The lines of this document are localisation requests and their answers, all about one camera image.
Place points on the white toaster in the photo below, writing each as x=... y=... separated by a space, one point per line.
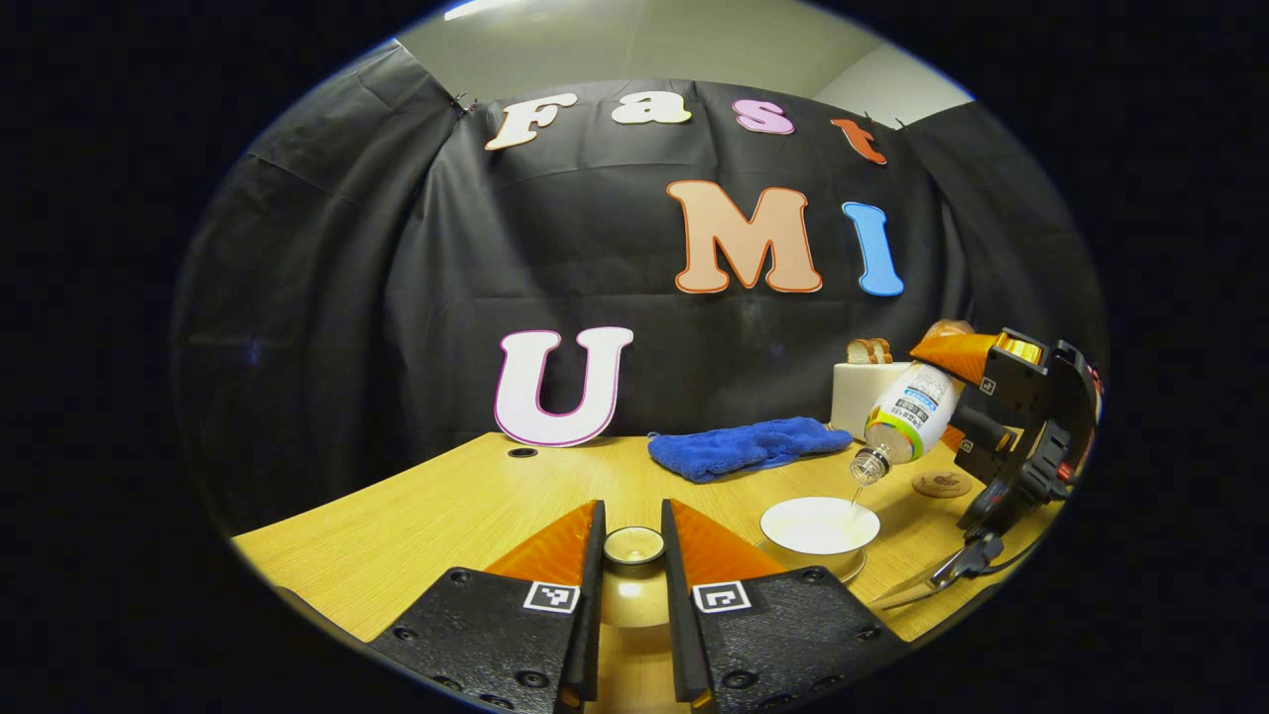
x=858 y=397

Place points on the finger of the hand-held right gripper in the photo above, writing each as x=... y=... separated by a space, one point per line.
x=977 y=359
x=981 y=436

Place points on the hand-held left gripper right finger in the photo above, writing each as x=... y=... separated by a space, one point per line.
x=679 y=615

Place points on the black backdrop cloth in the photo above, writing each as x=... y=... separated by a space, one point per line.
x=397 y=297

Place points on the toast bread slice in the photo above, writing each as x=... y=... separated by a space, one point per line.
x=883 y=350
x=860 y=351

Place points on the white saucer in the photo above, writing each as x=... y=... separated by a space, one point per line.
x=848 y=568

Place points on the round cork coaster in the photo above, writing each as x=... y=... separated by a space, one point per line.
x=942 y=484

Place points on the blue towel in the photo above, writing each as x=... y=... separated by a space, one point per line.
x=749 y=446

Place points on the clear water bottle orange drink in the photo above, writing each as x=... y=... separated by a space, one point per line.
x=917 y=412

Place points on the white teacup lid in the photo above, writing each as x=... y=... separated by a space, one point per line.
x=634 y=595

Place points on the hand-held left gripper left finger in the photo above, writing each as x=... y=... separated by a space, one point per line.
x=590 y=615

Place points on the white teacup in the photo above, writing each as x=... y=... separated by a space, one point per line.
x=818 y=524

